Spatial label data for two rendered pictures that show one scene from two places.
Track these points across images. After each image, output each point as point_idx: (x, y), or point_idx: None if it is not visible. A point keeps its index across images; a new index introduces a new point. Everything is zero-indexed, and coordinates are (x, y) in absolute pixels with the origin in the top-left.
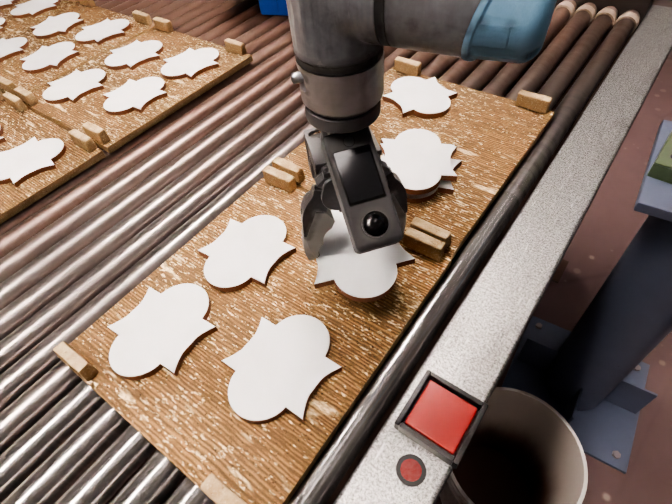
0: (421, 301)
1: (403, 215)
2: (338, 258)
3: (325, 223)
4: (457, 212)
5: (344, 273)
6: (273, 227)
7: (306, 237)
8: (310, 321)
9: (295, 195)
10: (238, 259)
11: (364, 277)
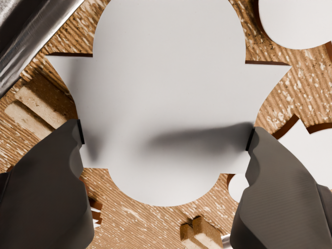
0: (80, 7)
1: (20, 165)
2: (212, 111)
3: (273, 217)
4: (6, 141)
5: (216, 70)
6: (243, 188)
7: (313, 182)
8: (276, 26)
9: (196, 213)
10: (308, 162)
11: (177, 43)
